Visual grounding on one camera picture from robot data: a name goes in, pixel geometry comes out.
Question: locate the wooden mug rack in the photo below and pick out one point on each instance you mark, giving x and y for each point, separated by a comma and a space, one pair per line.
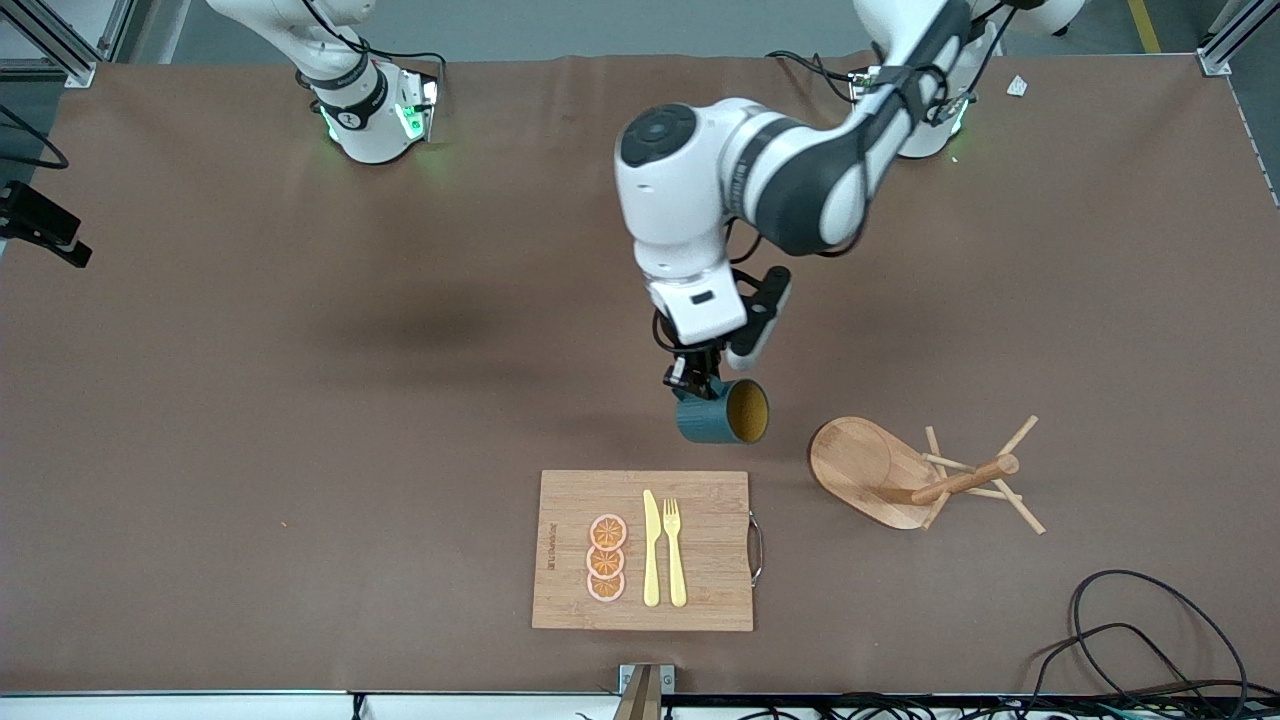
860, 470

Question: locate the white paper scrap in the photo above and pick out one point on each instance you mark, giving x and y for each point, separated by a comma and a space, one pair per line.
1017, 86

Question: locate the dark green mug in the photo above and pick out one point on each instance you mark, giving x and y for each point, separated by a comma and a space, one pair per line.
710, 420

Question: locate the bamboo cutting board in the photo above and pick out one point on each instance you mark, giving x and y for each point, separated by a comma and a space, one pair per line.
710, 550

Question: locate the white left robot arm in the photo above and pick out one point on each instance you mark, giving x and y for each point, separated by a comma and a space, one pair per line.
680, 200

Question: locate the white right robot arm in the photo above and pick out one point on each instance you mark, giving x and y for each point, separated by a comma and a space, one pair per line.
365, 135

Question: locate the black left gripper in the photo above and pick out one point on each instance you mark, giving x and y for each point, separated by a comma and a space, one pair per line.
693, 361

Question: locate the yellow plastic knife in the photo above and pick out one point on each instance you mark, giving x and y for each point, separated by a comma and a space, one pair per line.
651, 560

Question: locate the toy orange slice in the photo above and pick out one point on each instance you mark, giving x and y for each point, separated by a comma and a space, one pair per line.
605, 588
605, 562
607, 532

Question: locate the metal table edge bracket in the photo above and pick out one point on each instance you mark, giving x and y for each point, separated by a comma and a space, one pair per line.
640, 695

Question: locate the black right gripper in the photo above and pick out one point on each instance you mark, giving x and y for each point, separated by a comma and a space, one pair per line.
36, 213

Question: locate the aluminium frame post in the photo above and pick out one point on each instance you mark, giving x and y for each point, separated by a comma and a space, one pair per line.
60, 52
1215, 60

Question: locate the brown table cover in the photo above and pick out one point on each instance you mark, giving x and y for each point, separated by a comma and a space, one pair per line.
300, 400

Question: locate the yellow plastic fork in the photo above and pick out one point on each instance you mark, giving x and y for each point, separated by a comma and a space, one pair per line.
676, 570

